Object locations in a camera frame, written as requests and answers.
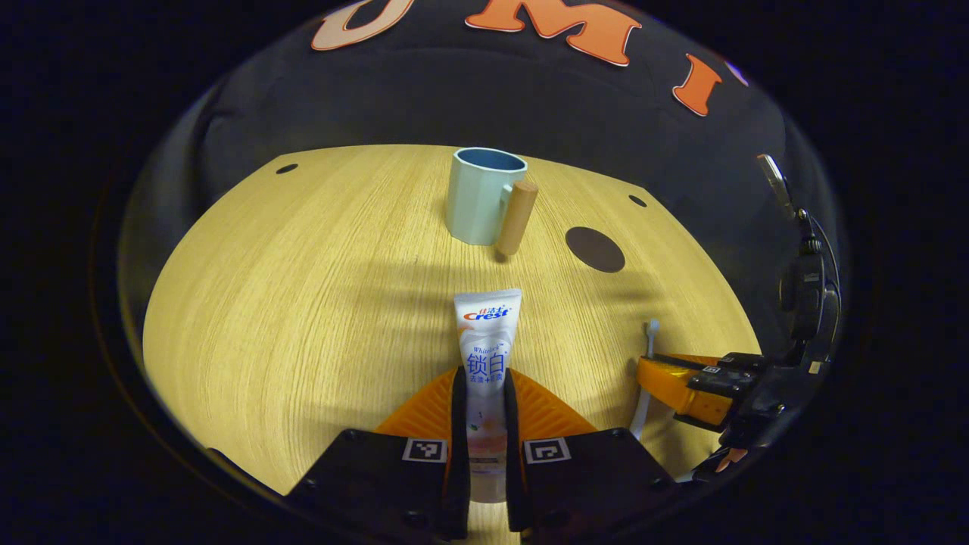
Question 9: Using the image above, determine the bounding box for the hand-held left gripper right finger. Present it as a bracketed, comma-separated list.
[503, 367, 678, 543]

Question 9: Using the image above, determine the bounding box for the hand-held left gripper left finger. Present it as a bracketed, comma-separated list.
[284, 366, 472, 543]

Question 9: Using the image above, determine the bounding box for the white toothbrush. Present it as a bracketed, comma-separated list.
[630, 319, 662, 441]

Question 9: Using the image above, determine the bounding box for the white toothpaste tube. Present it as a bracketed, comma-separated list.
[453, 288, 523, 504]

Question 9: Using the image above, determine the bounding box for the dark brown round coaster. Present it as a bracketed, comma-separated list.
[566, 226, 626, 274]

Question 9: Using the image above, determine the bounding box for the pale green cup wooden handle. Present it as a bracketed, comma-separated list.
[444, 147, 540, 257]

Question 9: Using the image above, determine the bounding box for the light wooden desktop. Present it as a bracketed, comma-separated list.
[142, 144, 762, 545]

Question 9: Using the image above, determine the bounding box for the black backdrop cloth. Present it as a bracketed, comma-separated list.
[121, 0, 841, 364]

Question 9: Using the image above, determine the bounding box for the black cable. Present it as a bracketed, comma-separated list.
[802, 212, 843, 349]

